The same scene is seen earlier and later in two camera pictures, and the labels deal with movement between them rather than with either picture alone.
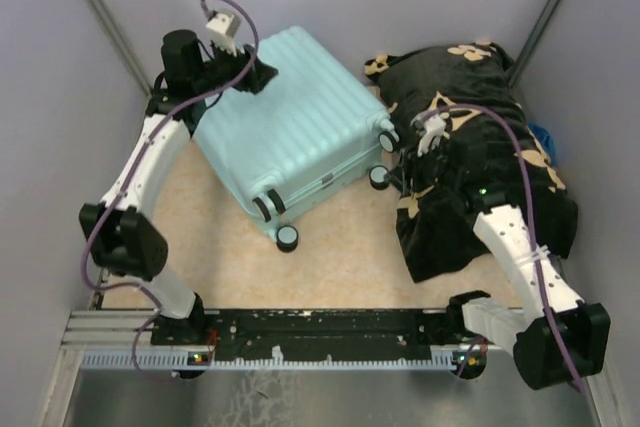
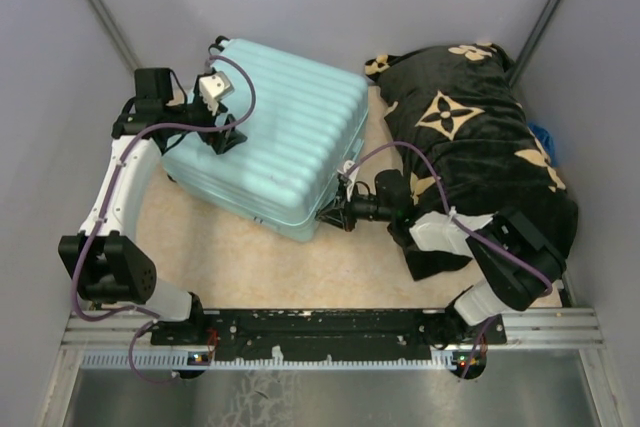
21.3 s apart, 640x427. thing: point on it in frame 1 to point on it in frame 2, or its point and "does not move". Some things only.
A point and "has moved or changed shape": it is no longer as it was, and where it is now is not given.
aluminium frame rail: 114,330 does not move
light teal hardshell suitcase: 316,125 has moved or changed shape
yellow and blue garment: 545,142 does not move
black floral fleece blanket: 462,147 does not move
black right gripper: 410,165 to 337,215
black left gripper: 259,77 to 224,140
